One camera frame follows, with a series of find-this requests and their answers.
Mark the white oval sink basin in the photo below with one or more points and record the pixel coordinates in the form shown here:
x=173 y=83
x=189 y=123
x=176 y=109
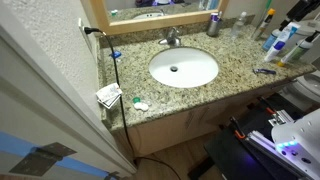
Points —
x=183 y=67

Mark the metal door hinge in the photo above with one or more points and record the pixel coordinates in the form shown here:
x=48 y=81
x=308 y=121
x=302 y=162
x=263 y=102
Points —
x=41 y=159

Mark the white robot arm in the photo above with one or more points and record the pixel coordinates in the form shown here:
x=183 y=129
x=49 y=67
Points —
x=298 y=142

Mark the aluminium rail with clamps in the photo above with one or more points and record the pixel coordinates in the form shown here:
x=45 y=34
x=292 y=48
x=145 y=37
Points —
x=254 y=135

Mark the blue dental floss box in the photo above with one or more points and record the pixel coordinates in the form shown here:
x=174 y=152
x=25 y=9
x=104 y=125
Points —
x=116 y=54

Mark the blue razor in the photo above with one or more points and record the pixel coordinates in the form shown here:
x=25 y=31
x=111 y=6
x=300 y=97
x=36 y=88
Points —
x=264 y=71

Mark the white toothpaste tube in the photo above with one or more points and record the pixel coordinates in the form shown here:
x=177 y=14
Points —
x=214 y=17

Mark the white toilet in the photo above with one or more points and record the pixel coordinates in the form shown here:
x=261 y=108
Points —
x=304 y=90

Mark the wooden vanity cabinet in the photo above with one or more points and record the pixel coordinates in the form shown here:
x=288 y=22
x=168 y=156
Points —
x=171 y=130

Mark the purple toothbrush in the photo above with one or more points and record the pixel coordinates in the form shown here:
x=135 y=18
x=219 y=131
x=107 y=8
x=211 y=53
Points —
x=220 y=15

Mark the orange cap spray can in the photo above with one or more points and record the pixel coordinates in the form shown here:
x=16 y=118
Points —
x=263 y=25

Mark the green pump soap bottle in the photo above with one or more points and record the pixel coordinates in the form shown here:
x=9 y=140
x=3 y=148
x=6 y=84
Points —
x=302 y=46

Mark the blue pump lotion bottle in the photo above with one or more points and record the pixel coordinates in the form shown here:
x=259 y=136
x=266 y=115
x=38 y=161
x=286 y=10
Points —
x=271 y=39

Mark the white door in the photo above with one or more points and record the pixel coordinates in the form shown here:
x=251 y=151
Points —
x=48 y=85

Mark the grey metal cup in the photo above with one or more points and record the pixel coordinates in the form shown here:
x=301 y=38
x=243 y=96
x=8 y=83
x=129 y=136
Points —
x=213 y=28

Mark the green white mop handle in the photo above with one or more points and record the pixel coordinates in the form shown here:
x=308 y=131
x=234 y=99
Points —
x=267 y=6

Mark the white wall outlet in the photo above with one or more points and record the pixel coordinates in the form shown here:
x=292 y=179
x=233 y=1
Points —
x=85 y=36

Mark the white paper packets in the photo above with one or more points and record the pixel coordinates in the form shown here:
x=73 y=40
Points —
x=108 y=95

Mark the clear plastic bottle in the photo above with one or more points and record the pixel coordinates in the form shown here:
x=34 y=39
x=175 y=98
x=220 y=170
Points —
x=236 y=29

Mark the white blue cream tube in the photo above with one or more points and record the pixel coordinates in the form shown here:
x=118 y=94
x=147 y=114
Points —
x=274 y=50

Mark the chrome sink faucet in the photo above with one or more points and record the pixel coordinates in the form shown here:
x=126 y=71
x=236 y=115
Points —
x=172 y=38

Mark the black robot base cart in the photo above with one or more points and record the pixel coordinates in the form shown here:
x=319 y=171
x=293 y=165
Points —
x=225 y=152

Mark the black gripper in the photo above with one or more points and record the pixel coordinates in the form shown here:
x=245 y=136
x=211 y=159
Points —
x=302 y=8

